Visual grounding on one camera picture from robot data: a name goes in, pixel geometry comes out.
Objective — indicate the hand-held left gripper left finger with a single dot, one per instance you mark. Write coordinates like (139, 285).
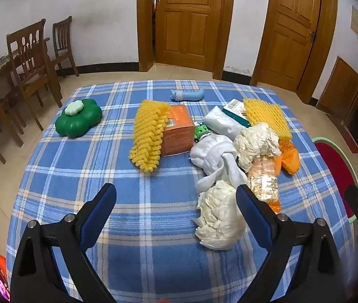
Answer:
(103, 203)

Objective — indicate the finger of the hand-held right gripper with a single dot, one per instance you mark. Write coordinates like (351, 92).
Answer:
(357, 203)

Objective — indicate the green clover-shaped container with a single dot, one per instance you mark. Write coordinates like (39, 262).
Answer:
(81, 123)

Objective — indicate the large wooden chair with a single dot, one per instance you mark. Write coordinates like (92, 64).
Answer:
(27, 53)

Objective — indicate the smartphone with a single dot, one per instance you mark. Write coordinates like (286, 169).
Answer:
(0, 282)

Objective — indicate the wooden panel door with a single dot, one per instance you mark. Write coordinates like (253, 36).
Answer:
(186, 22)

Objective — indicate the red doormat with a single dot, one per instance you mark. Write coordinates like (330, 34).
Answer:
(349, 139)

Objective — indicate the small wooden chair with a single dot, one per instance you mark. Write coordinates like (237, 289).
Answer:
(62, 38)

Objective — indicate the blue plaid tablecloth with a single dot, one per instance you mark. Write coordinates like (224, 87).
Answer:
(166, 170)

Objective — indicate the low wooden wall panel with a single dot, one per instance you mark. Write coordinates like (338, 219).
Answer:
(340, 88)

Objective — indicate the white cloth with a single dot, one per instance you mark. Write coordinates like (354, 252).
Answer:
(213, 154)

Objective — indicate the yellow foam fruit net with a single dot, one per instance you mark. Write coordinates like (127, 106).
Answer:
(267, 116)
(147, 139)

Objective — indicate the red bin with green rim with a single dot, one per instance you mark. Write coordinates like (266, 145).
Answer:
(333, 164)

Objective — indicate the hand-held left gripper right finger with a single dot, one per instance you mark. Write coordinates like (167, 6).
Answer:
(254, 216)

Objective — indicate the teal and white box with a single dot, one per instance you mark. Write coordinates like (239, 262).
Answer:
(235, 109)

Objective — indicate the orange plastic bag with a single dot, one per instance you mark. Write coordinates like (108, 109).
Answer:
(289, 157)

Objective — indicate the small green toy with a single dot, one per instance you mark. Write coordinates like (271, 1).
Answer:
(201, 131)

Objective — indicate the cream wall box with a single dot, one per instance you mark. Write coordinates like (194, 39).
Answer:
(356, 20)

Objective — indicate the light blue plastic toy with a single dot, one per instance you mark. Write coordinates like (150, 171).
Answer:
(188, 95)

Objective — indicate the white tissue packet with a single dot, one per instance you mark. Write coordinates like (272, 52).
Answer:
(223, 123)

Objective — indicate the orange cardboard box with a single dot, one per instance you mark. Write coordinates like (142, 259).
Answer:
(177, 139)

